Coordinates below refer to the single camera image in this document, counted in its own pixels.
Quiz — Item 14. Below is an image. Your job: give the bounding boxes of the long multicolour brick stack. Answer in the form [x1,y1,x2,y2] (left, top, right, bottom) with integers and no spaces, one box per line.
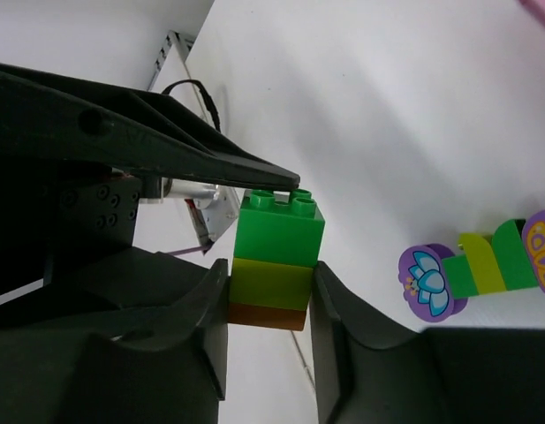
[442,209,545,299]

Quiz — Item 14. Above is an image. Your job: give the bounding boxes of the green yellow orange brick stack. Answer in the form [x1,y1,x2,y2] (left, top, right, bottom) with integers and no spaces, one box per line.
[228,188,325,331]

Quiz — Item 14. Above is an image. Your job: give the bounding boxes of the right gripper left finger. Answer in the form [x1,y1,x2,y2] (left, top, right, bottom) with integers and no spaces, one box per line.
[0,260,228,423]

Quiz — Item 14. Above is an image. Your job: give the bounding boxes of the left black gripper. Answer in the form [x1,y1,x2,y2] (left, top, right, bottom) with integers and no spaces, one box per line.
[0,64,300,327]

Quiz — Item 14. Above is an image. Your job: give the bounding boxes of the aluminium frame rail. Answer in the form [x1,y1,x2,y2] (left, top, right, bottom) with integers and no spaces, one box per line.
[148,31,195,91]

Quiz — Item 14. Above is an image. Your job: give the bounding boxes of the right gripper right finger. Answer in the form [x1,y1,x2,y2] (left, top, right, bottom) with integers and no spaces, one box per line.
[310,262,545,423]

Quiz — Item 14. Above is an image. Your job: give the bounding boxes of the large pink bin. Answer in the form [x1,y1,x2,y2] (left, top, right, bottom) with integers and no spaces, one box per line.
[519,0,545,27]

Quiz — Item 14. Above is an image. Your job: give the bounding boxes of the purple flower brick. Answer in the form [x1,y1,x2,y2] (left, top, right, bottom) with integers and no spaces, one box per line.
[398,244,454,323]

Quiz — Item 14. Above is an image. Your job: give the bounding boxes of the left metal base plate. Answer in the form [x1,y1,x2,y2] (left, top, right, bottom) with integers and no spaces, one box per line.
[163,178,240,255]

